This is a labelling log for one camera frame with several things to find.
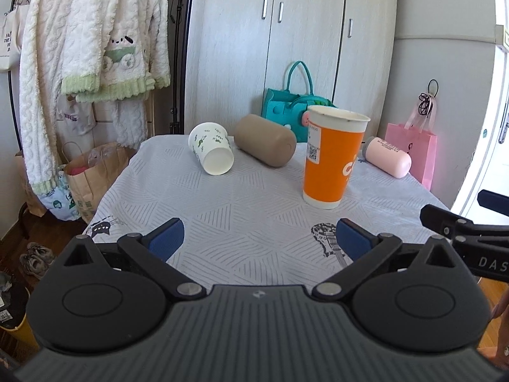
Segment pink gift bag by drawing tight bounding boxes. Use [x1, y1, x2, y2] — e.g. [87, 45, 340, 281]
[384, 92, 438, 192]

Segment green-printed plastic bag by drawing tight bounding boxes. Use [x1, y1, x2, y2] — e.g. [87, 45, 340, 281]
[42, 167, 82, 221]

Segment patterned white tablecloth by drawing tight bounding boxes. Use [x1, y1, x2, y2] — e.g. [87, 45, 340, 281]
[81, 133, 452, 287]

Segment black clothes rack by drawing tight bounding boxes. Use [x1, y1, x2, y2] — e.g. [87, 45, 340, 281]
[6, 0, 28, 239]

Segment orange paper cup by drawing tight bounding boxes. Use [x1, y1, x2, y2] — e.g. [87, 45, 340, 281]
[302, 105, 371, 210]

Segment grey sneaker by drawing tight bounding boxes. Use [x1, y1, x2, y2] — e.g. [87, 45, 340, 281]
[20, 252, 50, 280]
[26, 242, 56, 265]

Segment white fluffy robe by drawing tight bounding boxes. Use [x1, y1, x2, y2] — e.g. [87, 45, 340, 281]
[18, 0, 100, 220]

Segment black stand pole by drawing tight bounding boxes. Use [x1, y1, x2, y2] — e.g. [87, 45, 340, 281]
[169, 0, 187, 136]

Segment small white cloth bag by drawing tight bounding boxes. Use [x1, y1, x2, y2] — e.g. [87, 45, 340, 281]
[56, 95, 98, 136]

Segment brown tumbler cup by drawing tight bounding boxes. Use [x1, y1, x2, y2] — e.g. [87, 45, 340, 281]
[233, 114, 298, 168]

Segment teal handbag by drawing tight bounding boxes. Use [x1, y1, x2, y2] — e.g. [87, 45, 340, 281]
[261, 61, 338, 143]

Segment pink tumbler cup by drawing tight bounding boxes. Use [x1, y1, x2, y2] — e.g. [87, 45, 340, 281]
[360, 136, 412, 179]

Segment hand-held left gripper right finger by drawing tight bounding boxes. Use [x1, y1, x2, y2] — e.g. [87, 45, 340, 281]
[312, 218, 462, 303]

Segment white door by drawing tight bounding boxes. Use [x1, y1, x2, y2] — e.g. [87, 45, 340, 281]
[453, 0, 509, 223]

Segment white green-printed paper cup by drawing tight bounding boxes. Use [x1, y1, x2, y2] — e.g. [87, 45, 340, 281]
[188, 122, 235, 176]

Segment white printed tote bag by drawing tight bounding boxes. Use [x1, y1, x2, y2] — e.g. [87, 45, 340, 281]
[0, 2, 30, 73]

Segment yellow bucket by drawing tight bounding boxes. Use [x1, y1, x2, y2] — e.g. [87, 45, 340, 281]
[0, 314, 40, 355]

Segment grey wooden wardrobe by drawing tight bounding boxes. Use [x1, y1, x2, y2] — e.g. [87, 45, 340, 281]
[185, 0, 398, 152]

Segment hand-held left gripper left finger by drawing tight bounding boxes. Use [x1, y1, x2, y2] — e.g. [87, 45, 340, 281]
[59, 218, 207, 303]

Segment person's right hand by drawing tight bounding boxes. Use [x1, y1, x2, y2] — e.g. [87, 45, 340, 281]
[492, 286, 509, 367]

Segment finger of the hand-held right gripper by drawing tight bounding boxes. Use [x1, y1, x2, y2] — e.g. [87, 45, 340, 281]
[477, 190, 509, 216]
[420, 204, 478, 243]

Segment white fluffy green-trimmed jacket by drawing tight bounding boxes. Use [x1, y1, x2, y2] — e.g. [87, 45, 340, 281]
[59, 0, 171, 104]

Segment brown paper bag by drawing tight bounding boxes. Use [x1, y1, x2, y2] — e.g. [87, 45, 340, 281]
[61, 141, 138, 225]

